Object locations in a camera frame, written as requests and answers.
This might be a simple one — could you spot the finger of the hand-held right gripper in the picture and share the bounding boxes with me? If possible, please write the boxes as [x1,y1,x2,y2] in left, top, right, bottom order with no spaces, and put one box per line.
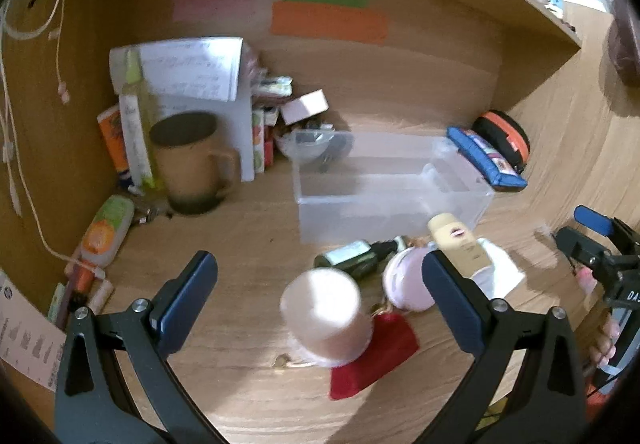
[573,205,632,250]
[556,225,617,275]

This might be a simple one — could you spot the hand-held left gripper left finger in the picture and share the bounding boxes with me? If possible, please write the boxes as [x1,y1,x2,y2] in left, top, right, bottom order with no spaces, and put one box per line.
[54,250,226,444]

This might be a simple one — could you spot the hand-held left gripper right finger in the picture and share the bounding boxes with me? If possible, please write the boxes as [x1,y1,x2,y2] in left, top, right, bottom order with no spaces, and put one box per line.
[415,249,588,444]

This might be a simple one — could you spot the pink round case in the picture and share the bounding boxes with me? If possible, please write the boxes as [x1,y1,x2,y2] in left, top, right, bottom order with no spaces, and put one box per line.
[382,246,439,313]

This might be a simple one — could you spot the red drawstring pouch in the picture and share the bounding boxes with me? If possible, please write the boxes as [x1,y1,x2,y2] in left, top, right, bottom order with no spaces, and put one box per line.
[328,311,420,400]

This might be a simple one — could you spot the dark green glass bottle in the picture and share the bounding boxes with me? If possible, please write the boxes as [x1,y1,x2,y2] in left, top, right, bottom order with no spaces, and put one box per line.
[313,236,412,281]

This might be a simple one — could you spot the clear plastic container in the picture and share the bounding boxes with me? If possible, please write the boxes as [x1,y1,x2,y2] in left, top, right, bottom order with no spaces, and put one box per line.
[292,131,496,246]

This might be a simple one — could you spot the white cylindrical jar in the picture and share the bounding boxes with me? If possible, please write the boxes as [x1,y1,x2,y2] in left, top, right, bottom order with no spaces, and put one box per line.
[278,267,374,368]

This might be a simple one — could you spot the person's right hand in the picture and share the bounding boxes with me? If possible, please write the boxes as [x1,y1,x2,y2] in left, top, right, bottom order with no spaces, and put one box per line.
[587,311,621,370]

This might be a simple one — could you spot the beige cosmetic tube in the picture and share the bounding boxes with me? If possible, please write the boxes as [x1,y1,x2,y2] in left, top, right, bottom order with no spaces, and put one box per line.
[427,213,494,278]

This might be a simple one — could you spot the small white stick tube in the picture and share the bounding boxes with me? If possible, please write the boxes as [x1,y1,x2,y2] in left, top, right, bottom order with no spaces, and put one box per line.
[89,281,115,314]

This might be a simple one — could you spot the wooden desk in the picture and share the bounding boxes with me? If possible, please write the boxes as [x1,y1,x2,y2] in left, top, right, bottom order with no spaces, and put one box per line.
[0,0,640,444]

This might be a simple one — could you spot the metal keys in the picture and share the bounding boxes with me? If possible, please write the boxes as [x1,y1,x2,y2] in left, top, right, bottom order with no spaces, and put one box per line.
[131,204,173,226]

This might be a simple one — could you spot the orange green tube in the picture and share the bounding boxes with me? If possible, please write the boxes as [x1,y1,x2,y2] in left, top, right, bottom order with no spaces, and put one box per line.
[80,194,137,271]

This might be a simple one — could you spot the orange marker pen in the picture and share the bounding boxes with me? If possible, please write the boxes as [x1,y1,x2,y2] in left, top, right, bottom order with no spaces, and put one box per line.
[64,263,97,307]

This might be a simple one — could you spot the black orange round case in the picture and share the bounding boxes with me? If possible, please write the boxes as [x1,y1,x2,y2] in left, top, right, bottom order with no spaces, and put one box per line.
[472,110,531,173]

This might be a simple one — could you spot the blue pencil case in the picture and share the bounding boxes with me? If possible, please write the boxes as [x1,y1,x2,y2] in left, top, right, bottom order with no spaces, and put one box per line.
[446,126,529,191]

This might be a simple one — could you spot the brown ceramic mug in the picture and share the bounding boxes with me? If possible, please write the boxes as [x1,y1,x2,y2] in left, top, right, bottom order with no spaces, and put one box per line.
[149,111,242,216]

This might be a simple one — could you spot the paper receipt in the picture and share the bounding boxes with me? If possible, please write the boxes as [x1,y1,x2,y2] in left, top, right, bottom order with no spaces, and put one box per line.
[0,271,67,393]

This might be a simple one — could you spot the dark brown blurred object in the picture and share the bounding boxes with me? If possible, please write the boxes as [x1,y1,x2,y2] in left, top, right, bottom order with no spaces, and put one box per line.
[601,0,640,88]

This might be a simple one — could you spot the orange carton box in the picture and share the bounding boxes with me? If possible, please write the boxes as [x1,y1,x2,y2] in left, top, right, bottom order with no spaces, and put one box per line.
[96,104,132,175]

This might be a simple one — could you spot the clear plastic bowl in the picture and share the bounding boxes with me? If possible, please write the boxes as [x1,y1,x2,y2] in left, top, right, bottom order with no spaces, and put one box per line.
[276,125,337,171]

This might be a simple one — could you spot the stack of booklets and packets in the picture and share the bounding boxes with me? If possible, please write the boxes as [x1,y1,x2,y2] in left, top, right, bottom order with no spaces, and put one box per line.
[244,49,297,171]

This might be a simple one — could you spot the small white box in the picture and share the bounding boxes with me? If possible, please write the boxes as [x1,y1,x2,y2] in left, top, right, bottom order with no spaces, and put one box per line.
[279,89,330,126]

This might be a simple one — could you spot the orange sticky note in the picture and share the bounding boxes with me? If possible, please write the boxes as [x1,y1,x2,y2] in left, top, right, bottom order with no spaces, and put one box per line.
[270,1,390,45]

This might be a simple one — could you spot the white cable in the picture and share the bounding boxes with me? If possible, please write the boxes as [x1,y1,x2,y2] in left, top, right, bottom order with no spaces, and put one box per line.
[0,0,108,277]

